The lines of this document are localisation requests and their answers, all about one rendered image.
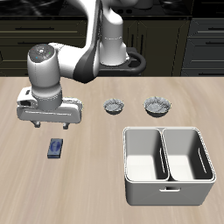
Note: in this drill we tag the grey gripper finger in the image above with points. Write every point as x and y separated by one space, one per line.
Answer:
37 124
66 126

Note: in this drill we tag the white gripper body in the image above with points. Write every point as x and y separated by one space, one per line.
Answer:
55 113

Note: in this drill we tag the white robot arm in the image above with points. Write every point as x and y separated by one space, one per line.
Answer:
93 43

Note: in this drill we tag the blue cream cheese box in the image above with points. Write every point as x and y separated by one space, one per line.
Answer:
55 148

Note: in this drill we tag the small grey fluted dish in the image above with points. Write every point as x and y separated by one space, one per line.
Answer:
113 106

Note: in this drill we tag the large grey fluted dish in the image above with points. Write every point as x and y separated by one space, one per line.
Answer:
157 106

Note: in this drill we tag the white two-bin basket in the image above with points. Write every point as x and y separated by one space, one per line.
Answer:
167 166

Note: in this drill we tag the dark kitchen cupboards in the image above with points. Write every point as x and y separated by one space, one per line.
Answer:
180 38

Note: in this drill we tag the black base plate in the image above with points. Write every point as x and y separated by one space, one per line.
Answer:
134 61

